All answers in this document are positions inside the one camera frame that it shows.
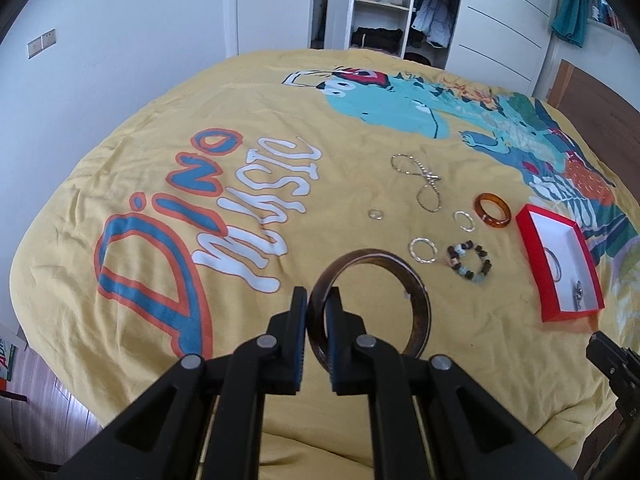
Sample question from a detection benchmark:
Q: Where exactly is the white open wardrobe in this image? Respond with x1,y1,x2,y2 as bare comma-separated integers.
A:
324,0,556,94

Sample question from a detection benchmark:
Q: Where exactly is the teal curtain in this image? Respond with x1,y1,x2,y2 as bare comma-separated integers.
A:
551,0,591,48

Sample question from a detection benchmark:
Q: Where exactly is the silver bangle in box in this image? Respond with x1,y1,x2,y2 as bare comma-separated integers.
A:
544,247,563,283

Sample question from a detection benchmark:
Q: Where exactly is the dark brown large bangle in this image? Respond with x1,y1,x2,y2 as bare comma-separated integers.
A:
306,248,433,372

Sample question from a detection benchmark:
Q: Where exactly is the silver twisted hoop ring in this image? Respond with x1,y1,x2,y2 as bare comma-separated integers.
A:
408,236,440,265

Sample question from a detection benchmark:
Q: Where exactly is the amber resin bangle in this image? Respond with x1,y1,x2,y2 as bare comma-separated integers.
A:
474,192,512,229

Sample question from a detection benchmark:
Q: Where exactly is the wooden headboard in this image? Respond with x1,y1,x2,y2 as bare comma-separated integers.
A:
548,60,639,195

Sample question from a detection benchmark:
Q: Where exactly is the dark beaded stone bracelet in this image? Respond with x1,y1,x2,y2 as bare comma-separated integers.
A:
446,240,494,283

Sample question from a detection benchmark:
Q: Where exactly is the silver pendant in box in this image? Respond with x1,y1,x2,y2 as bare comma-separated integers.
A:
572,281,585,312

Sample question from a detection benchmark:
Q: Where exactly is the red jewelry box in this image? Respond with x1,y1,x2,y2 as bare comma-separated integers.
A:
516,205,604,323

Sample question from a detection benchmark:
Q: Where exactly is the white bedroom door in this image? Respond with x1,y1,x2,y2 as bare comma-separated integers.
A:
236,0,314,54

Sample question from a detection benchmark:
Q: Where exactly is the wall light switch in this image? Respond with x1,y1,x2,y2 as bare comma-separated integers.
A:
27,29,56,58

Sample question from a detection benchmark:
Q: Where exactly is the small silver twisted ring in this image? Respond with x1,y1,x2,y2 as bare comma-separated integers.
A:
452,209,478,233

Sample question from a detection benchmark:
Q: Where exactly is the silver rhinestone necklace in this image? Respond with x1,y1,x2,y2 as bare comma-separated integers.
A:
389,153,444,214

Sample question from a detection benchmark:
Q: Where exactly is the yellow dinosaur print duvet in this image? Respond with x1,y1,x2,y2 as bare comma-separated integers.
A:
10,50,639,465

